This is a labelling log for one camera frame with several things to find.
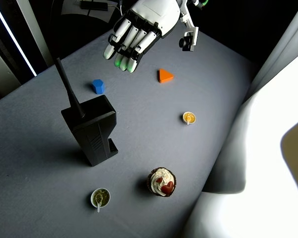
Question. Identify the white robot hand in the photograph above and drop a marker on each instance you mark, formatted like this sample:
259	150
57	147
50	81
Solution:
151	17

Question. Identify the black walkie-talkie toy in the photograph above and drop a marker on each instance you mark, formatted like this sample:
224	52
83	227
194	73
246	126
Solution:
92	129

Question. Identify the orange triangular block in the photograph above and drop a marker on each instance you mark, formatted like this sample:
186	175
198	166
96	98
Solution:
165	75

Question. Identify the blue hexagonal block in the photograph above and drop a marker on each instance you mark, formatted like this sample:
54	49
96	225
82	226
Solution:
98	86

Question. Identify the small bowl of yellow soup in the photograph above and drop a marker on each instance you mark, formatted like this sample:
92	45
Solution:
189	117

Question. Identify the grey tablecloth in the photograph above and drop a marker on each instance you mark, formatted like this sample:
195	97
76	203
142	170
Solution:
151	148

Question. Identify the white light strip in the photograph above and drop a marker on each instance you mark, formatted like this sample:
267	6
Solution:
13	37

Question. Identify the toy cupcake with cream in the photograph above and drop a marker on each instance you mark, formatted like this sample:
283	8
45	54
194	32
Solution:
162	183

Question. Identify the small bowl of green soup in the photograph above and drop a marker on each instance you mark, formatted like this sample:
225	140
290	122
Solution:
100	197

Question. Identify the beige blurry panel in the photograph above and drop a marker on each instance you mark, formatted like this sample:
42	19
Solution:
296	153

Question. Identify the white frame post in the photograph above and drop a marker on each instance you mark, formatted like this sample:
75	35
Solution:
36	32

